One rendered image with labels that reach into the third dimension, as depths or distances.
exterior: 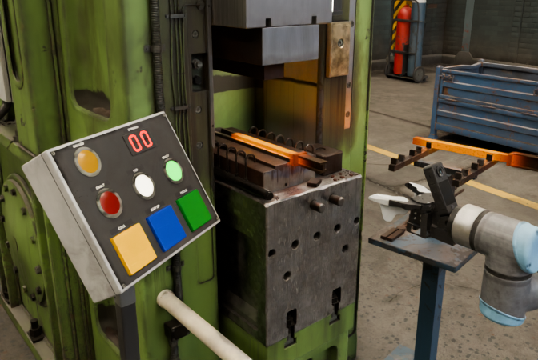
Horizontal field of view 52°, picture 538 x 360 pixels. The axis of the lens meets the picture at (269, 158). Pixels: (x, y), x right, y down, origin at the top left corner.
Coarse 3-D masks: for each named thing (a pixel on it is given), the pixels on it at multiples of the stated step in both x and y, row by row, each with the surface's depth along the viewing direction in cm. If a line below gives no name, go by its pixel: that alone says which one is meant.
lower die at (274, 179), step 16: (224, 128) 188; (240, 144) 173; (224, 160) 164; (240, 160) 160; (256, 160) 159; (272, 160) 157; (288, 160) 156; (240, 176) 159; (256, 176) 153; (272, 176) 153; (288, 176) 157; (304, 176) 161
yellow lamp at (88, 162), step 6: (84, 150) 100; (78, 156) 99; (84, 156) 100; (90, 156) 101; (78, 162) 98; (84, 162) 99; (90, 162) 100; (96, 162) 102; (84, 168) 99; (90, 168) 100; (96, 168) 101
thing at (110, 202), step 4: (104, 192) 101; (108, 192) 101; (104, 196) 100; (108, 196) 101; (112, 196) 102; (116, 196) 102; (100, 200) 99; (104, 200) 100; (108, 200) 100; (112, 200) 101; (116, 200) 102; (104, 204) 99; (108, 204) 100; (112, 204) 101; (116, 204) 102; (104, 208) 99; (108, 208) 100; (112, 208) 100; (116, 208) 101; (108, 212) 100; (112, 212) 100; (116, 212) 101
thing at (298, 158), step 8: (232, 136) 178; (240, 136) 175; (248, 136) 175; (256, 144) 168; (264, 144) 166; (272, 144) 166; (280, 152) 160; (288, 152) 158; (296, 152) 158; (304, 152) 156; (296, 160) 155; (304, 160) 154; (312, 160) 150; (320, 160) 150; (312, 168) 151; (320, 168) 149
